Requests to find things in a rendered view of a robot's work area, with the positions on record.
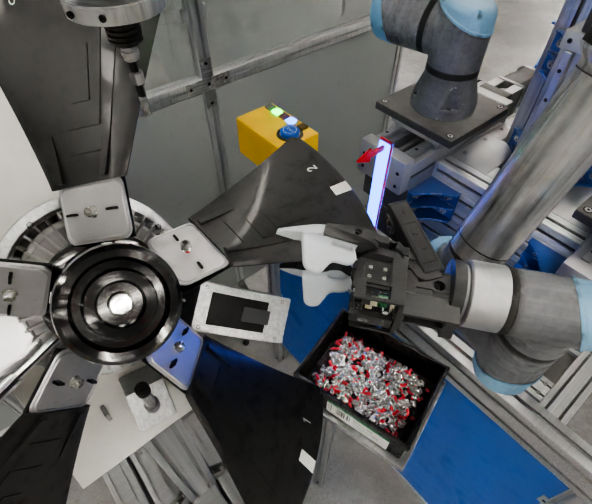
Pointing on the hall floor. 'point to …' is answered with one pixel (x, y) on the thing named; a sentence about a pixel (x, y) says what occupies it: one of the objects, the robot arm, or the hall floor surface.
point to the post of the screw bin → (324, 452)
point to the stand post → (181, 460)
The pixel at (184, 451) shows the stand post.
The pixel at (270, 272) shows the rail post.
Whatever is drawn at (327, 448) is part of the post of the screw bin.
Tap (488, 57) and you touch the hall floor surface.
